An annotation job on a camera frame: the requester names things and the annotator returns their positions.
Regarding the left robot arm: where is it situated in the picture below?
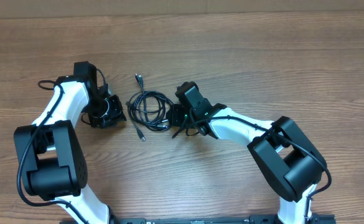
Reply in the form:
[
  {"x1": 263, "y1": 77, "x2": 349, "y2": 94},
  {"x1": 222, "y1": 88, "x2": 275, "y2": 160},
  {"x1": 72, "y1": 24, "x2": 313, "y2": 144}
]
[{"x1": 14, "y1": 61, "x2": 126, "y2": 223}]

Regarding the black USB cable bundle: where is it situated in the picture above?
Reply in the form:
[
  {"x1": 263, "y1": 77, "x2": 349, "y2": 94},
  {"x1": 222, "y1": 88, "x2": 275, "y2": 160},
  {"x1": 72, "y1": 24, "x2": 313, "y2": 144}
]
[{"x1": 125, "y1": 73, "x2": 175, "y2": 142}]

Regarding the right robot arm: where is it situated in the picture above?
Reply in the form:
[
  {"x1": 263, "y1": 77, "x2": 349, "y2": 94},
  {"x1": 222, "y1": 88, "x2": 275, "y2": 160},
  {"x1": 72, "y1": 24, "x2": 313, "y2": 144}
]
[{"x1": 167, "y1": 82, "x2": 336, "y2": 223}]

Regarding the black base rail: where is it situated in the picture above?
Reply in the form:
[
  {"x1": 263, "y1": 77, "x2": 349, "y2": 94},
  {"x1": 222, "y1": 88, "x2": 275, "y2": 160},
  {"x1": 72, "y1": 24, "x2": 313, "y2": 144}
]
[{"x1": 60, "y1": 213, "x2": 337, "y2": 224}]

